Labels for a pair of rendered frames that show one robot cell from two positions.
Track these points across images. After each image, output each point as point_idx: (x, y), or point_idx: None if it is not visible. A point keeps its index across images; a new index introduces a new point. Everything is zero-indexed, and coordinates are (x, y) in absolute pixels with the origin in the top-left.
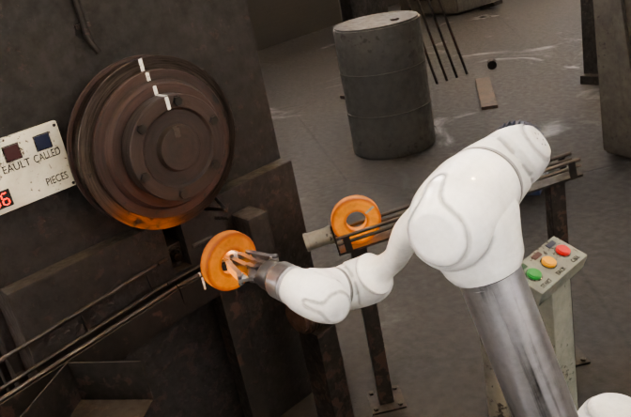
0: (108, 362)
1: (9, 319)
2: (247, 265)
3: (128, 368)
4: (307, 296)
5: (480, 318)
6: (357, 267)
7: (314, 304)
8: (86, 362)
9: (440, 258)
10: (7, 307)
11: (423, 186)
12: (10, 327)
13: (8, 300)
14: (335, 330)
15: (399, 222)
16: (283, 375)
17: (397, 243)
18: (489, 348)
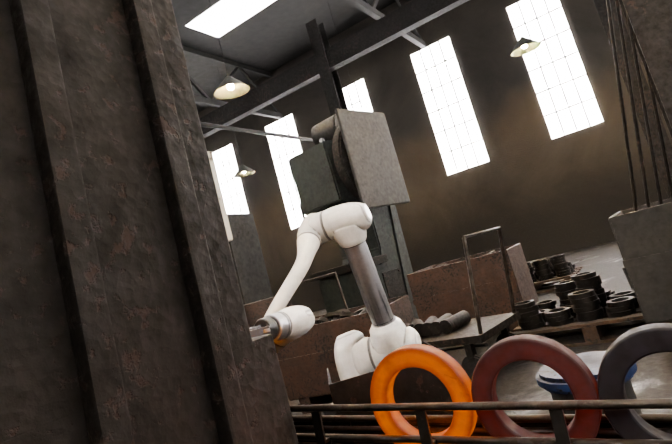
0: (328, 374)
1: (259, 401)
2: (254, 327)
3: (330, 378)
4: (305, 309)
5: (368, 253)
6: None
7: (309, 312)
8: (328, 379)
9: (371, 218)
10: (265, 365)
11: (349, 204)
12: (253, 426)
13: (273, 341)
14: None
15: (304, 258)
16: None
17: (304, 271)
18: (371, 266)
